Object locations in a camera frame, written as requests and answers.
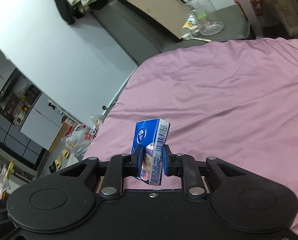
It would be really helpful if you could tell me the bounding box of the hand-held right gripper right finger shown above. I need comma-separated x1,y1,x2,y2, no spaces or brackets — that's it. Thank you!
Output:
162,144,243,197

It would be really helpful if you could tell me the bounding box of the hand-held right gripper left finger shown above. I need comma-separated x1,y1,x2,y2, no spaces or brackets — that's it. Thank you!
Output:
56,144,145,197

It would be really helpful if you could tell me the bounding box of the blue tissue pack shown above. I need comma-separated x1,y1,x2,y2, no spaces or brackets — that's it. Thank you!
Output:
131,118,171,186

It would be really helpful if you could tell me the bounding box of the clear plastic bag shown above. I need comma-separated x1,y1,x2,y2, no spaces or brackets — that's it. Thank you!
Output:
90,115,106,131

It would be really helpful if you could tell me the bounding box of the white red plastic bag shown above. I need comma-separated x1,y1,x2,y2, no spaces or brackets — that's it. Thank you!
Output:
61,123,97,158

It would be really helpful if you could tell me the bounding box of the white towel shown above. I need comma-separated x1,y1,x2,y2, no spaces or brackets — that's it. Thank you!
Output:
66,153,83,168

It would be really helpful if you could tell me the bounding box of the pink bed sheet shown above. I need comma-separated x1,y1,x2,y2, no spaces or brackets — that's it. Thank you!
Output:
82,36,298,240

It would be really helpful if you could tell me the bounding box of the white cabinet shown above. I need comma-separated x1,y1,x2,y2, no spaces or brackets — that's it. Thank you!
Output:
0,91,65,171

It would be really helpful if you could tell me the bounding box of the shelf of kitchen items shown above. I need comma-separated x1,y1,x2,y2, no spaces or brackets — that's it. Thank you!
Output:
0,68,43,131

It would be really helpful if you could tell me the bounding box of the white yellow bottle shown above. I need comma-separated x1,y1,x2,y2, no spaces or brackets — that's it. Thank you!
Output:
182,14,198,34

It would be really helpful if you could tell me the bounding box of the black framed board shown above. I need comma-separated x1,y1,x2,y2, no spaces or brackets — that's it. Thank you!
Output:
117,0,187,43

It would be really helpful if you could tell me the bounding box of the clear water jug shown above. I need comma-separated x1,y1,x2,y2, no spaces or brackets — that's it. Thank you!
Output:
184,0,225,37

